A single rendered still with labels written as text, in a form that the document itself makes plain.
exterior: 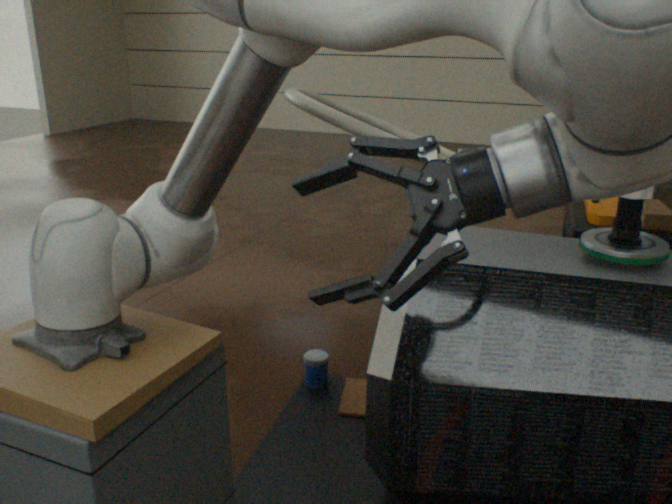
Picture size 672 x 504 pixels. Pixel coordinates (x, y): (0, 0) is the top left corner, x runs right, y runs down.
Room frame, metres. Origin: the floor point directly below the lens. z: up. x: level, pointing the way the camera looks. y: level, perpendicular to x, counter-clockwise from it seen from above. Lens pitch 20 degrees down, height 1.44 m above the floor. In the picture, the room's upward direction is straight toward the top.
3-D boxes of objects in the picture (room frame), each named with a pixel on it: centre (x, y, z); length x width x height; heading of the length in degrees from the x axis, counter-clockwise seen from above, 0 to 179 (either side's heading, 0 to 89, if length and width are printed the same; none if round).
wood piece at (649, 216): (2.10, -1.09, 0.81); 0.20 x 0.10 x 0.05; 171
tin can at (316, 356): (2.30, 0.07, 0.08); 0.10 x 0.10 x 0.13
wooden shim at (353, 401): (2.19, -0.09, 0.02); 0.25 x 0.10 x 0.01; 172
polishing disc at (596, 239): (1.59, -0.77, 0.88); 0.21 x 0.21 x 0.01
